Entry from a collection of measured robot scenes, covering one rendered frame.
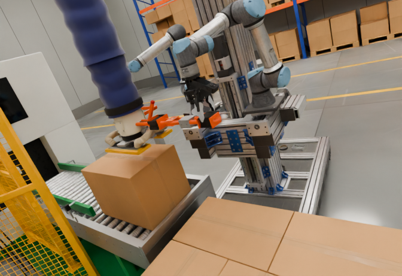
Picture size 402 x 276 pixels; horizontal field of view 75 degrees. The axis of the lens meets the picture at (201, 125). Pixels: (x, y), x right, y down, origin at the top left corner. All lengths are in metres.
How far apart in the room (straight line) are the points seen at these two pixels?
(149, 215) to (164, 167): 0.31
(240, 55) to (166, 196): 1.06
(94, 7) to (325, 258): 1.58
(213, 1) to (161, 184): 1.23
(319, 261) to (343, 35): 7.32
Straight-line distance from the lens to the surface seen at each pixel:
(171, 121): 1.32
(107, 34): 1.50
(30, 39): 11.43
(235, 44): 1.84
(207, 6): 1.90
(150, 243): 1.66
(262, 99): 1.67
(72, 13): 1.52
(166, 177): 1.75
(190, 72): 1.12
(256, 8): 1.43
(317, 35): 8.30
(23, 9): 11.74
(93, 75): 1.54
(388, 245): 1.42
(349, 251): 1.39
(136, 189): 1.61
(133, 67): 1.80
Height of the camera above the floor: 1.57
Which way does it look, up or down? 18 degrees down
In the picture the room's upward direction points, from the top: 19 degrees counter-clockwise
